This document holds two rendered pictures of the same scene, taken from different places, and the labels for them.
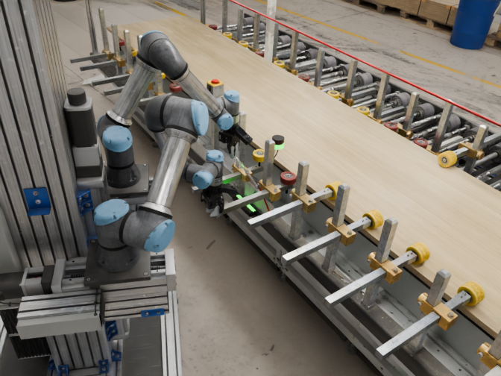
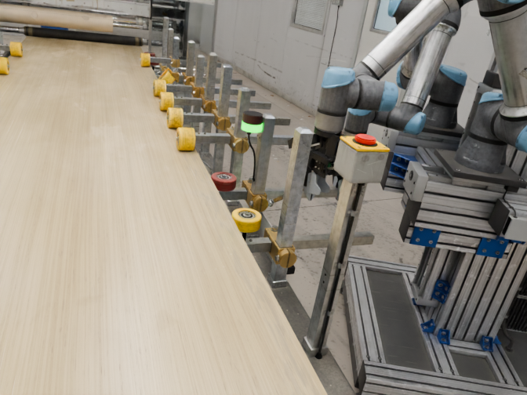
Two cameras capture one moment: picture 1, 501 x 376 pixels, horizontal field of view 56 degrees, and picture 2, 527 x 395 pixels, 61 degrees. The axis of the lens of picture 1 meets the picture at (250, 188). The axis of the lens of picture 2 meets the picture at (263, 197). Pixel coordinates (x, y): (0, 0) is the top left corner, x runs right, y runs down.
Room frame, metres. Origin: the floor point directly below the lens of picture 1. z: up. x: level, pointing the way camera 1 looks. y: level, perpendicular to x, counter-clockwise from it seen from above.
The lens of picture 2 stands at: (3.19, 0.24, 1.46)
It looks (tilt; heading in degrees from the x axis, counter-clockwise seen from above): 25 degrees down; 194
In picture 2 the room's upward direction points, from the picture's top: 9 degrees clockwise
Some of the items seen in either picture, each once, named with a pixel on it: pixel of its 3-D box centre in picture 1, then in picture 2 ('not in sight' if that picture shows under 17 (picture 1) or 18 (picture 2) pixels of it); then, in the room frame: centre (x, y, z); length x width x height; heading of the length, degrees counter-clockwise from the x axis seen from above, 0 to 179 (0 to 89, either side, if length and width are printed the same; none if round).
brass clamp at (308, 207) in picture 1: (302, 200); (237, 140); (1.73, -0.24, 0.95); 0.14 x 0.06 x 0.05; 36
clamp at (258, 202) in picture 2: (269, 189); (253, 195); (1.94, -0.10, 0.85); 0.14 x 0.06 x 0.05; 36
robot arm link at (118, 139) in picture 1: (118, 145); (498, 114); (1.70, 0.57, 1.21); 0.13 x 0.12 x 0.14; 27
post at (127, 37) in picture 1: (130, 62); not in sight; (3.37, 0.95, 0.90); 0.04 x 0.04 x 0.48; 36
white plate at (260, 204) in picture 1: (258, 201); (263, 228); (1.96, -0.04, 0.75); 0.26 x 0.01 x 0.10; 36
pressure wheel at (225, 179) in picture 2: (287, 183); (222, 191); (1.98, -0.19, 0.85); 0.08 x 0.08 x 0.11
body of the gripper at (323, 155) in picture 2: (229, 131); (325, 151); (2.08, 0.12, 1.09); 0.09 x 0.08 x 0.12; 56
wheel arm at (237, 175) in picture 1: (229, 178); (307, 242); (2.07, 0.12, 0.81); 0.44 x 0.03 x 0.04; 126
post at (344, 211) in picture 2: (215, 130); (333, 271); (2.37, 0.22, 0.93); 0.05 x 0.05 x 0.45; 36
